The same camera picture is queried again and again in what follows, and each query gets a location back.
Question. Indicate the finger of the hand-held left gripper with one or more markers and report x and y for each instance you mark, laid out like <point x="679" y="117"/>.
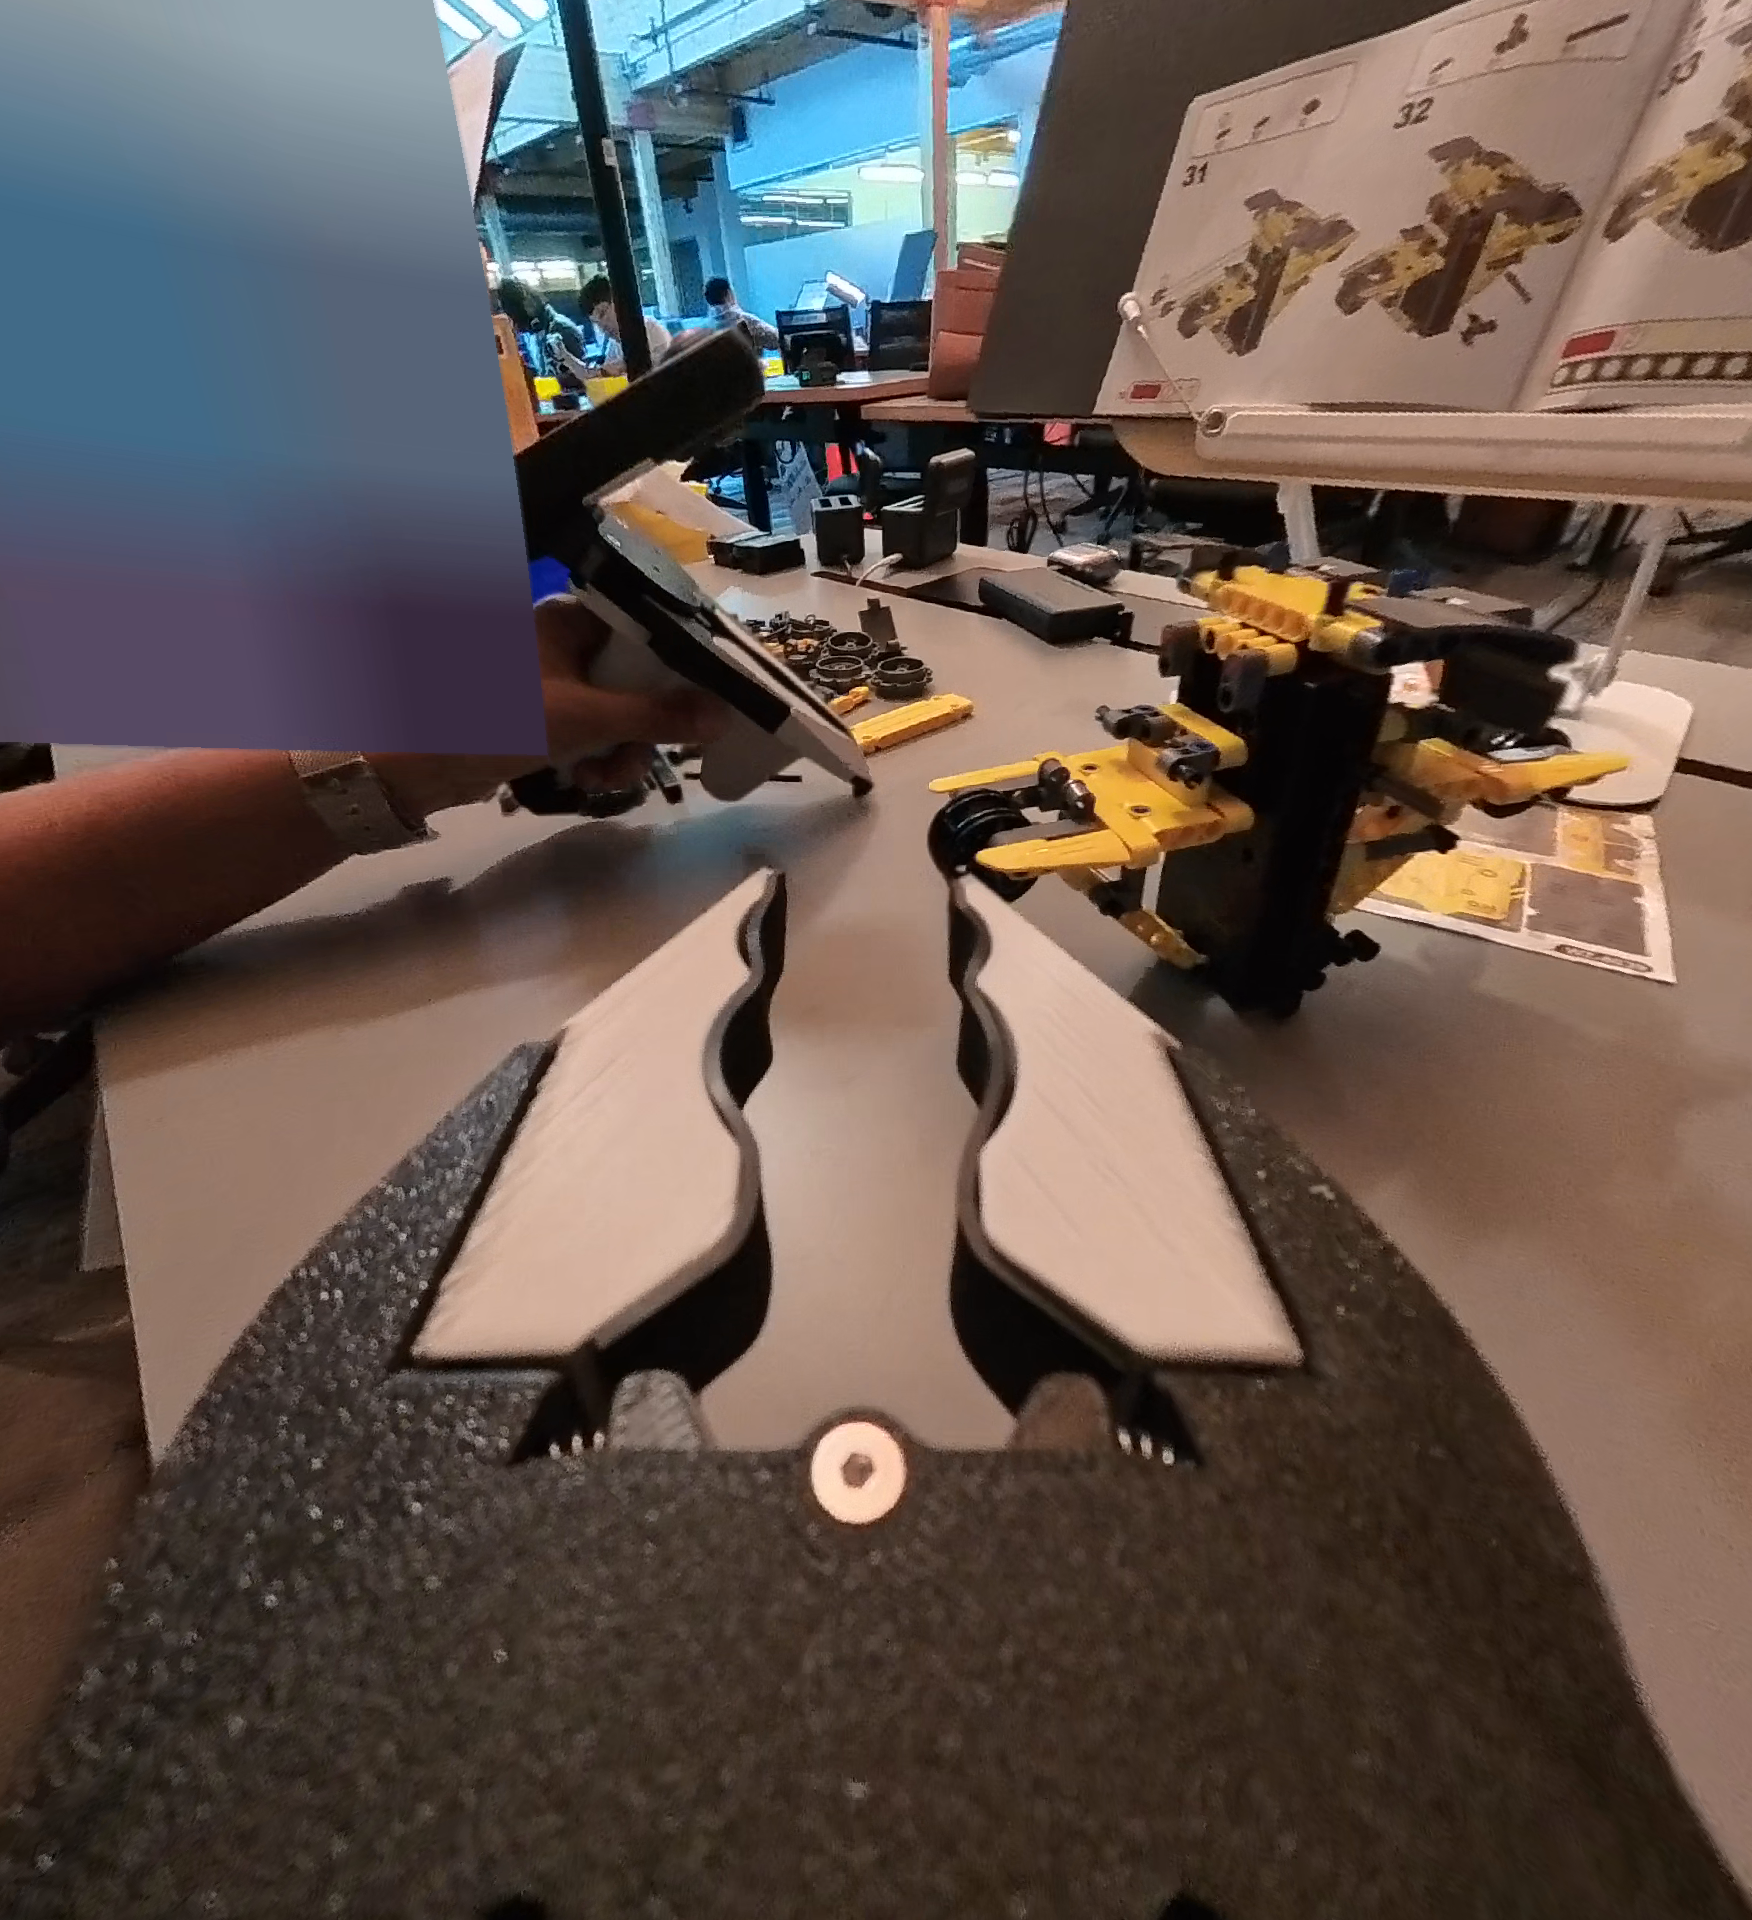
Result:
<point x="676" y="501"/>
<point x="757" y="675"/>

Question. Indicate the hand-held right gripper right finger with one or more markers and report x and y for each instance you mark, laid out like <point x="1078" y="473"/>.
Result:
<point x="1116" y="1188"/>

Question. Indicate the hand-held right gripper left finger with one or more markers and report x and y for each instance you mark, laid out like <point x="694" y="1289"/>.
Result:
<point x="607" y="1188"/>

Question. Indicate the pile of small brick pieces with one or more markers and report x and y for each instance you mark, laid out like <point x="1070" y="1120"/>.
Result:
<point x="846" y="652"/>

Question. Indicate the yellow black brick vehicle model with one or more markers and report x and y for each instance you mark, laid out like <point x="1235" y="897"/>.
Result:
<point x="1268" y="807"/>

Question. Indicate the person's left forearm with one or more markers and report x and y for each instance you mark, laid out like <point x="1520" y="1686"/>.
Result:
<point x="99" y="900"/>

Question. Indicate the person's left hand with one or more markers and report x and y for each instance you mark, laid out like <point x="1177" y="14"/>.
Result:
<point x="568" y="705"/>

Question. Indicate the small black battery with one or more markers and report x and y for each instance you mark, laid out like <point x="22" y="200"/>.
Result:
<point x="757" y="553"/>

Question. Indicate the blue plastic bin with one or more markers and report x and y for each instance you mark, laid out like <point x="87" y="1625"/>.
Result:
<point x="556" y="579"/>

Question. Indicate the yellow brick panel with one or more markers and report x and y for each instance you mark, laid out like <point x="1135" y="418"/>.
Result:
<point x="916" y="724"/>

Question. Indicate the black battery charger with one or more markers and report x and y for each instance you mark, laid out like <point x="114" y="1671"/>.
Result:
<point x="845" y="529"/>
<point x="934" y="510"/>

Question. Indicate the black vertical pole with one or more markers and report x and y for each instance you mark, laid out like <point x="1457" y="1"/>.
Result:
<point x="607" y="164"/>

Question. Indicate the flat black power adapter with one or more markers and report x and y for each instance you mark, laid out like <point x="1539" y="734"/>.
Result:
<point x="1051" y="600"/>

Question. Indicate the small silver device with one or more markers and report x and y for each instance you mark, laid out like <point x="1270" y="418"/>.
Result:
<point x="1083" y="561"/>

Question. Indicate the black board panel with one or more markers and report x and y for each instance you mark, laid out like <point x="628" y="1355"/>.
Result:
<point x="1074" y="197"/>

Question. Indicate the yellow sticker sheet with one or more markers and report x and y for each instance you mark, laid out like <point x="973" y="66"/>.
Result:
<point x="1565" y="900"/>

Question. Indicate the person's leg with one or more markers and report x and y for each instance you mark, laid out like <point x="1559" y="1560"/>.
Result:
<point x="4" y="1574"/>

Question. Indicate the white metal book stand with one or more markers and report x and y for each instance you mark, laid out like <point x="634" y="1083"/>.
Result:
<point x="1490" y="442"/>

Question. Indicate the open instruction booklet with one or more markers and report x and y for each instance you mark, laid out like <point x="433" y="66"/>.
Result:
<point x="1417" y="197"/>

